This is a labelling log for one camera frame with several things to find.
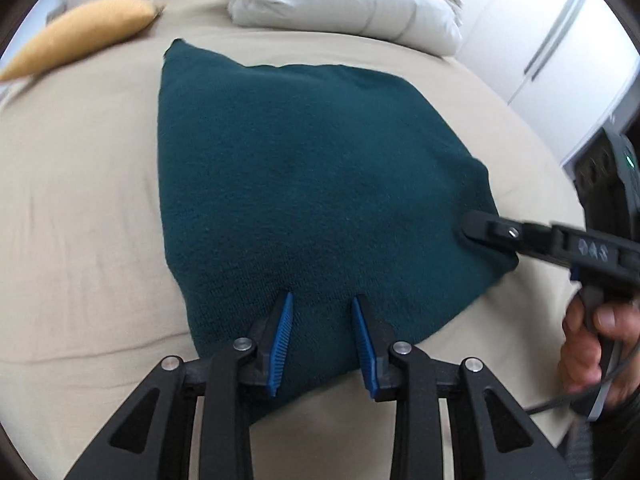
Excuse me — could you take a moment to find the dark green knit sweater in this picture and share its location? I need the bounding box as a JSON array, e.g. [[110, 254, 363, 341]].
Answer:
[[157, 40, 518, 420]]

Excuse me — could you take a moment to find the person's right hand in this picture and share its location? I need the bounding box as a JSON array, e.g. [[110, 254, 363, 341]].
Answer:
[[558, 295, 639, 408]]

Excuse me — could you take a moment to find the black device with green light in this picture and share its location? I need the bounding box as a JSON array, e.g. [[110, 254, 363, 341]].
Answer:
[[574, 130, 639, 242]]

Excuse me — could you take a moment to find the beige bed sheet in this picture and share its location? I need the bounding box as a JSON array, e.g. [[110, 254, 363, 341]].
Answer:
[[1, 0, 582, 479]]

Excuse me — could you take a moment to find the white wardrobe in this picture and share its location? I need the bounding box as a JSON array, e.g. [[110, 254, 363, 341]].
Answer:
[[457, 0, 639, 165]]

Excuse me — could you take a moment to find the yellow throw pillow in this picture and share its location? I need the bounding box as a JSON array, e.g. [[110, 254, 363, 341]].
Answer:
[[1, 0, 165, 82]]

